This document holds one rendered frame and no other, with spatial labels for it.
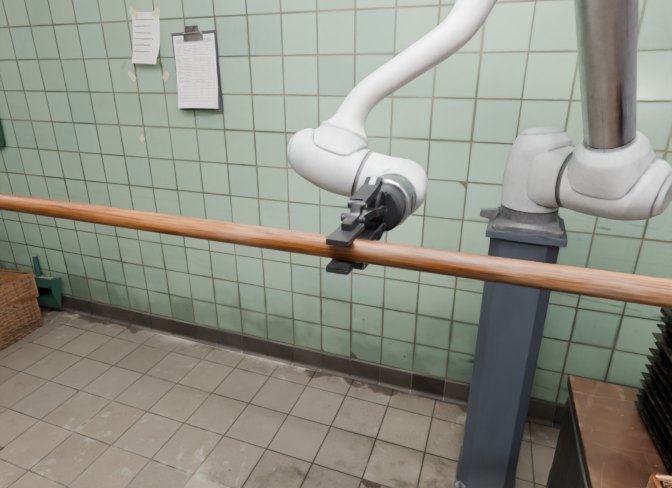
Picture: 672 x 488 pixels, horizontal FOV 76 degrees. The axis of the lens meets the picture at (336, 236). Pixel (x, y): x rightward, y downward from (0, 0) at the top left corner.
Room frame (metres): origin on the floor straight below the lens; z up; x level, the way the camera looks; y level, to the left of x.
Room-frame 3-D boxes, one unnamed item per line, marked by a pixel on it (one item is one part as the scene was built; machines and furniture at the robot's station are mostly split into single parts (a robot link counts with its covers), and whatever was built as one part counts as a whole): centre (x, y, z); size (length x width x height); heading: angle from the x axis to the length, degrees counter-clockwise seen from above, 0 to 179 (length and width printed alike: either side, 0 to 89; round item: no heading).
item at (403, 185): (0.74, -0.09, 1.20); 0.09 x 0.06 x 0.09; 70
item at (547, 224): (1.20, -0.54, 1.03); 0.22 x 0.18 x 0.06; 67
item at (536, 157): (1.18, -0.56, 1.17); 0.18 x 0.16 x 0.22; 37
